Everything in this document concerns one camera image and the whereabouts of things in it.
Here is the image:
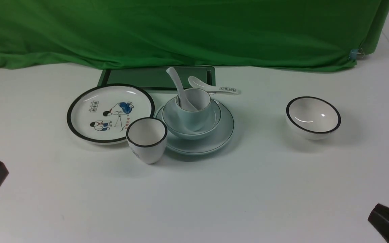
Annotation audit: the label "white spoon with pattern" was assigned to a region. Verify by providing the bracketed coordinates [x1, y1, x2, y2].
[188, 76, 241, 95]

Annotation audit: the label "dark green rectangular tray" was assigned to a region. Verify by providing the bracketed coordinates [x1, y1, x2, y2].
[97, 66, 216, 92]

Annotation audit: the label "white plate with cartoon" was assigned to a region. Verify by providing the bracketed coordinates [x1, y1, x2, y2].
[66, 84, 155, 145]

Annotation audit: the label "pale green bowl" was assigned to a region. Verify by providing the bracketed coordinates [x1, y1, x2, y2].
[156, 97, 222, 140]

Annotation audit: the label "pale green large plate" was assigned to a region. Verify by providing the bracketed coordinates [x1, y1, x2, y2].
[155, 100, 234, 156]

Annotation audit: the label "pale green cup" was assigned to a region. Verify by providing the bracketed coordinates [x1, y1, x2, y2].
[175, 88, 212, 131]

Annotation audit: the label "blue binder clip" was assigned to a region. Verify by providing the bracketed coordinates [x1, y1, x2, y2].
[348, 48, 366, 60]

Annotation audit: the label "white cup with bicycle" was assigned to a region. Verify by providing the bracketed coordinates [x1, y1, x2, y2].
[126, 117, 168, 164]

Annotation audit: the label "pale green spoon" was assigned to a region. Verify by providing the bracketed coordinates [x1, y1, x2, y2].
[166, 67, 198, 112]

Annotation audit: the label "white bowl black rim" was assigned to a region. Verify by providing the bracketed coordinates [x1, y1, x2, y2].
[285, 96, 341, 140]

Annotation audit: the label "green backdrop cloth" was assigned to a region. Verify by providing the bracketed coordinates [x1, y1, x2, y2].
[0, 0, 389, 72]

